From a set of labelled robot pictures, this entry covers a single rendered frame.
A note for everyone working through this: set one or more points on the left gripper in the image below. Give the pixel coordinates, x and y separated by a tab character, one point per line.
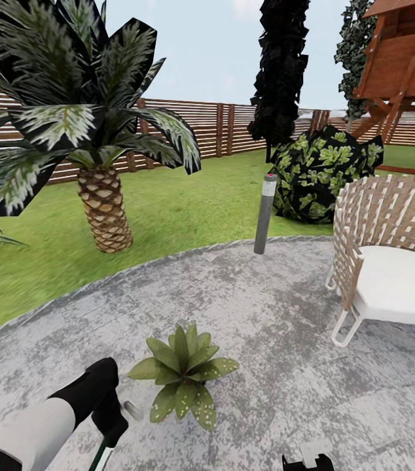
111	422

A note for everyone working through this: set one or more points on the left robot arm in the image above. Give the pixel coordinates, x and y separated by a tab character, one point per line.
32	442

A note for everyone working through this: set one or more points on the tree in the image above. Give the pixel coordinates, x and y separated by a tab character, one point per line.
280	79
356	34

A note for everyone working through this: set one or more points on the pot plant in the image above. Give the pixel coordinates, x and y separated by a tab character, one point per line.
184	367

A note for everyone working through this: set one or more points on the insectifuge atomizer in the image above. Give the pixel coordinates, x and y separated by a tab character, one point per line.
103	456

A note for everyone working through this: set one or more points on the garden chair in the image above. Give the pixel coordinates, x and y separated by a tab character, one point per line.
374	242

